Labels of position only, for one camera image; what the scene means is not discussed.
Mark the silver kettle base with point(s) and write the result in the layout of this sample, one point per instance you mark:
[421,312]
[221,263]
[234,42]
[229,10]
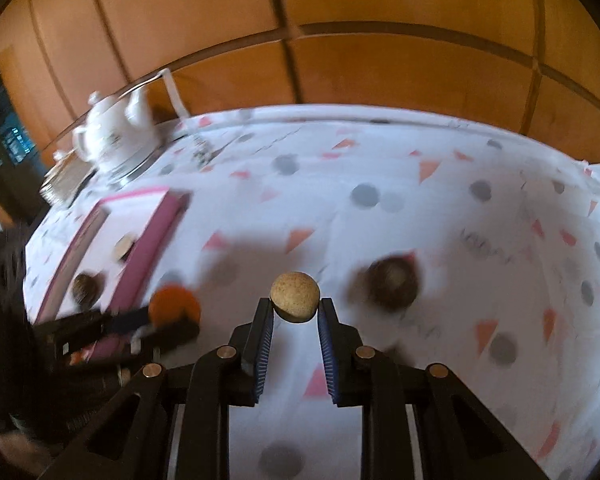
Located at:
[132,169]

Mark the tan longan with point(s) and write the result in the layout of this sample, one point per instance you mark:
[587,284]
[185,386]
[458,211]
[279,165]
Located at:
[295,295]

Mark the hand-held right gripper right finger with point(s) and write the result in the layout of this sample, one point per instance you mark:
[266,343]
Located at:
[330,355]

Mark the patterned white tablecloth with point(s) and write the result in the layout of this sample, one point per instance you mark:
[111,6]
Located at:
[430,200]

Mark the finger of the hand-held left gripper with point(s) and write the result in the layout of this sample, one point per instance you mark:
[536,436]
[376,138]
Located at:
[105,321]
[172,337]

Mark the orange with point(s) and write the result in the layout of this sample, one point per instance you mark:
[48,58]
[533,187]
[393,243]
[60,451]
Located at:
[175,304]

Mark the dark glass cabinet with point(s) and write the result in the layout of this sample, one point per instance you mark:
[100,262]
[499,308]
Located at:
[10,130]

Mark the white floral ceramic kettle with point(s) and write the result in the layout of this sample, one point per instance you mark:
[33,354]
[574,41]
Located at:
[110,130]

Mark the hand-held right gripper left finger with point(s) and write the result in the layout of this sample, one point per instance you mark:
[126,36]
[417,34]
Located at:
[262,355]

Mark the pink shallow tray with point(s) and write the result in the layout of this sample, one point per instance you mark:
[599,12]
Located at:
[120,220]

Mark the dark purple passion fruit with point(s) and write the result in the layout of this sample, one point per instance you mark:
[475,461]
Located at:
[85,289]
[392,282]

